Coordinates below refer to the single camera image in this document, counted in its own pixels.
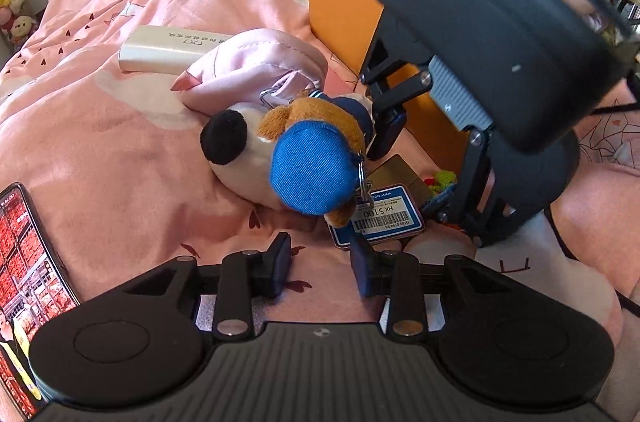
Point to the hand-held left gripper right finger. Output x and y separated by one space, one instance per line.
361 269

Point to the brown plush dog blue cap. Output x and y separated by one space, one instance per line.
305 162

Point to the blue-bordered paper tag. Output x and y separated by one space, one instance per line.
382 214

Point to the small green toy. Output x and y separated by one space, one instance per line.
442 179

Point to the gold metal card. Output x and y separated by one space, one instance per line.
397 174

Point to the cream glasses case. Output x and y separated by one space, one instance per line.
160 50

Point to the pink printed blanket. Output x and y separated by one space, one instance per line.
125 142

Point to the pink fabric pouch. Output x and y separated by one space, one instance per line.
250 57

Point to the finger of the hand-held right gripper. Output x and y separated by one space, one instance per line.
387 135
472 182

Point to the orange cardboard box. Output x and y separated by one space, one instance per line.
340 7

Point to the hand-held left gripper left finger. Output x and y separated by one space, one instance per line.
281 264

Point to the black smartphone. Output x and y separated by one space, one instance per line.
30 282

